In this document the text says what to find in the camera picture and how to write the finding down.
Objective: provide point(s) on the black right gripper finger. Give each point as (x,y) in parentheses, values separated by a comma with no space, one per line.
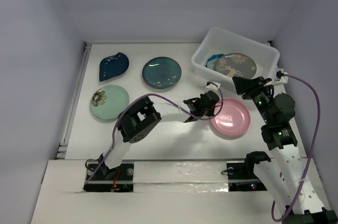
(243,89)
(240,82)

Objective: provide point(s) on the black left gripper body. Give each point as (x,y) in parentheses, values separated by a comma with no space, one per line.
(208,112)

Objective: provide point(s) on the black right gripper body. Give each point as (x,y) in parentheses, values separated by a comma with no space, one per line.
(259,93)

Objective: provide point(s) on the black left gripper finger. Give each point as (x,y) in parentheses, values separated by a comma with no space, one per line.
(190,119)
(190,102)

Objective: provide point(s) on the grey reindeer round plate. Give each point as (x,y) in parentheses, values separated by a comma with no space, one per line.
(236,64)

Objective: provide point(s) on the pink round plate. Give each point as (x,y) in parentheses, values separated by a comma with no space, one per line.
(233,119)

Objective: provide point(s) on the blue scalloped dotted plate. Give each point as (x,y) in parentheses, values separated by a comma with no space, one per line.
(214,57)

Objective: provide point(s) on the dark teal round plate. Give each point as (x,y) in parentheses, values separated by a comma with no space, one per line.
(161,72)

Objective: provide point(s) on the mint green flower plate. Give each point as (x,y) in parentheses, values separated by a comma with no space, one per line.
(109,101)

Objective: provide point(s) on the dark blue leaf-shaped plate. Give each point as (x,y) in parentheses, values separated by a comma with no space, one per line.
(113,66)

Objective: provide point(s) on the mint rectangular divided plate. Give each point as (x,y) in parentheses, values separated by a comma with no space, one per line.
(211,64)

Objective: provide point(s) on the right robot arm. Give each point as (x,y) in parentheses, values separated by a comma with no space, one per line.
(283,175)

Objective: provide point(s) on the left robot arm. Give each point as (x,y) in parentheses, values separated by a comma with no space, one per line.
(141,117)

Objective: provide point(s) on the white plastic bin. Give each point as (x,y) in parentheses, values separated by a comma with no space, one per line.
(224,54)

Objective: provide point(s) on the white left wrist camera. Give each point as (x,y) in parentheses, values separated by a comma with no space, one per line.
(212,85)

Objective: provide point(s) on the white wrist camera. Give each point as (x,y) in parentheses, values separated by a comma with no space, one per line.
(280,75)
(212,85)

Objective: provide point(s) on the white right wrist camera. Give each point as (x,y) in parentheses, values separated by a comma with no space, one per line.
(280,75)

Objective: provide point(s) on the aluminium side rail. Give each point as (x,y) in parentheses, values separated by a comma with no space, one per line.
(63,143)

